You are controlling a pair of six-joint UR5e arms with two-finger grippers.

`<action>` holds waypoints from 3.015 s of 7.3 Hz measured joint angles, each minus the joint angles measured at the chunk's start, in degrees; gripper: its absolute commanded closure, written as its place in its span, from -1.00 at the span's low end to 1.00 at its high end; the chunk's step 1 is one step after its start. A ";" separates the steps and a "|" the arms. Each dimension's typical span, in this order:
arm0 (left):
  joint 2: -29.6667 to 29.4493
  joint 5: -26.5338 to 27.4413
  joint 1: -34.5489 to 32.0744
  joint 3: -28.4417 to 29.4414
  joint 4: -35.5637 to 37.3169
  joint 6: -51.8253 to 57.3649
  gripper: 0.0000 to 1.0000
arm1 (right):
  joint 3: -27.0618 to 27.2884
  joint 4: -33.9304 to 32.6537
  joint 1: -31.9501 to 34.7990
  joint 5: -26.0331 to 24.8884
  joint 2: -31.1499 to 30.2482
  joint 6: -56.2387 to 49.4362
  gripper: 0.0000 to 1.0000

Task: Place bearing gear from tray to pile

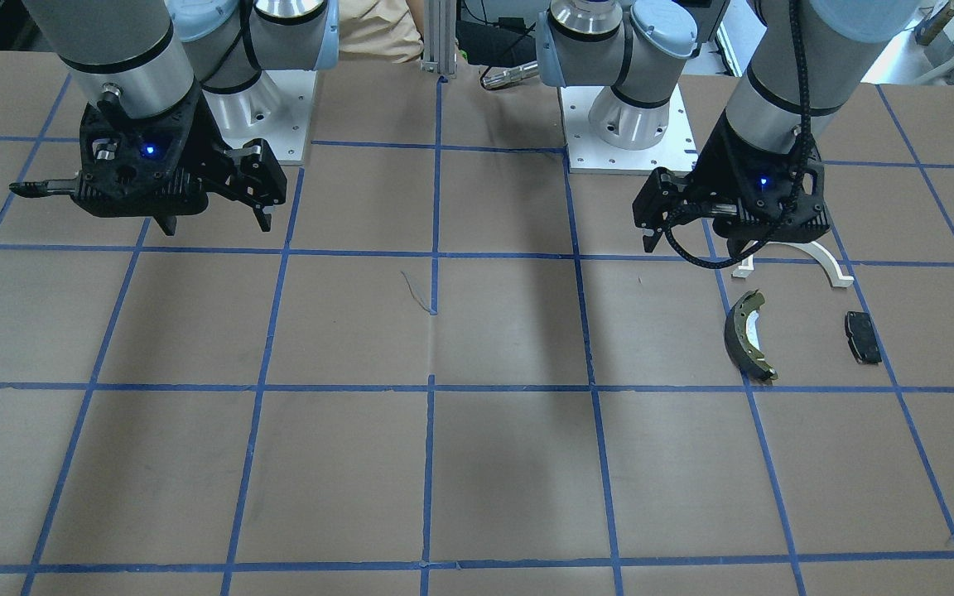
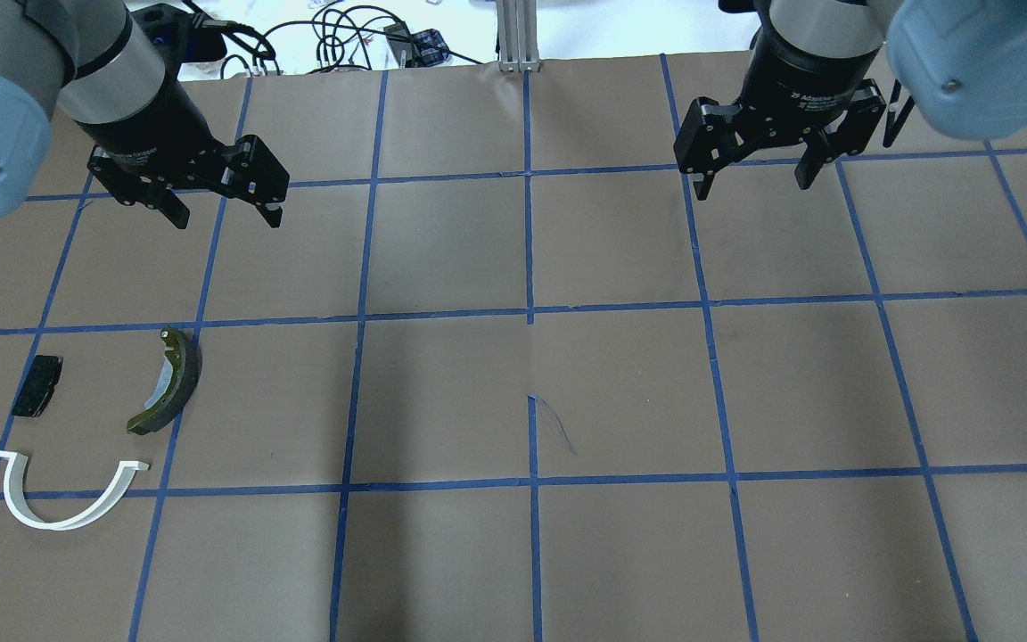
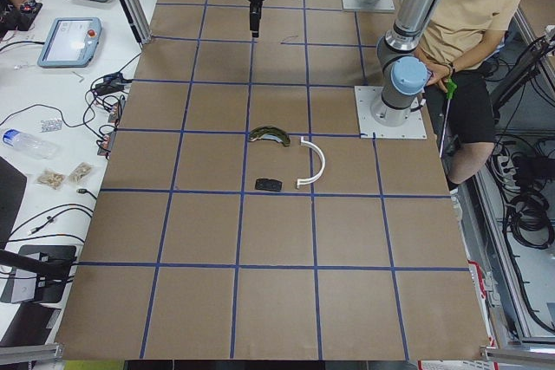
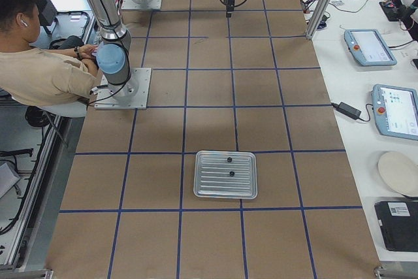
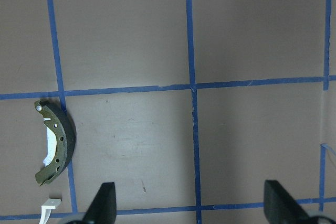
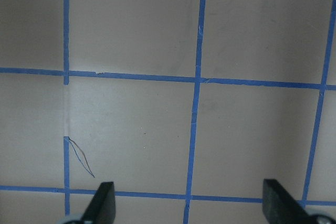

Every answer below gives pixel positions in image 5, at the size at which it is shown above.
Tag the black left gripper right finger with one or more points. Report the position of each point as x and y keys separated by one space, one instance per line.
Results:
x=279 y=204

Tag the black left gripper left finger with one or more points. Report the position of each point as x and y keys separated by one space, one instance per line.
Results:
x=104 y=205

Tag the white curved plastic part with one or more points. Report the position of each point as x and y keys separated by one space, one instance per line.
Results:
x=47 y=207

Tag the olive brake shoe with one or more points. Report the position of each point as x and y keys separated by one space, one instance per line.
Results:
x=61 y=140

